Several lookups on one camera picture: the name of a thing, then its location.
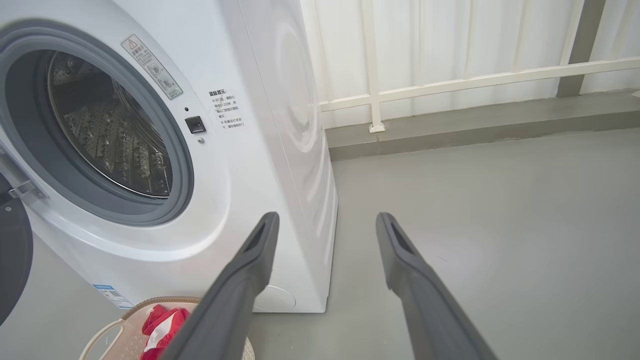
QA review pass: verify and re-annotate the white metal railing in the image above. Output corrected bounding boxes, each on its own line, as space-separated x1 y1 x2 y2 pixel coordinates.
300 0 640 134

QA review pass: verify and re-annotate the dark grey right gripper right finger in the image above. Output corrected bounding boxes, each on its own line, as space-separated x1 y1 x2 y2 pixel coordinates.
375 212 499 360

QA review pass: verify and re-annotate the black text instruction sticker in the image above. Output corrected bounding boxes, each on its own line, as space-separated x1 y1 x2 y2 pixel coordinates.
208 89 246 132

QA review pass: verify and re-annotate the round drain filter cover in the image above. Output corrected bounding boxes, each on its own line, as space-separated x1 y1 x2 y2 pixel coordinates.
252 284 297 312

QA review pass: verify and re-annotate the dark washing machine door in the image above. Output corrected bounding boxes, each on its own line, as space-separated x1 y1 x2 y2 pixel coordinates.
0 172 34 327

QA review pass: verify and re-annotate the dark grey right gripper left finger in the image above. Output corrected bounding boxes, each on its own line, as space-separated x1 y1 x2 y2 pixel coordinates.
160 211 281 360

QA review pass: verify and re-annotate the steel washing machine drum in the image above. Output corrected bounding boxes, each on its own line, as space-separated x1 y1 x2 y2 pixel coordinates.
47 50 174 199

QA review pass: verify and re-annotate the cream perforated laundry basket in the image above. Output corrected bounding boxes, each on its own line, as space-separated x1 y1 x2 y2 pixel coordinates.
78 296 256 360

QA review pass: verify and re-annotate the white front-load washing machine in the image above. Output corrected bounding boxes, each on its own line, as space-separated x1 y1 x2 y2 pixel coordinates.
0 0 339 314

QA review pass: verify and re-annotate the grey warning sticker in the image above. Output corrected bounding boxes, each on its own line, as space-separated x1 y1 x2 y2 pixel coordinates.
120 34 184 100

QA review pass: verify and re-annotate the blue energy label sticker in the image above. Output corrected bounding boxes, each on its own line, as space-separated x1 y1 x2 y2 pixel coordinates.
92 283 134 310

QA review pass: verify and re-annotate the red garment with white trim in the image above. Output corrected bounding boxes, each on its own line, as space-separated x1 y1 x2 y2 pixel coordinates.
140 304 192 360

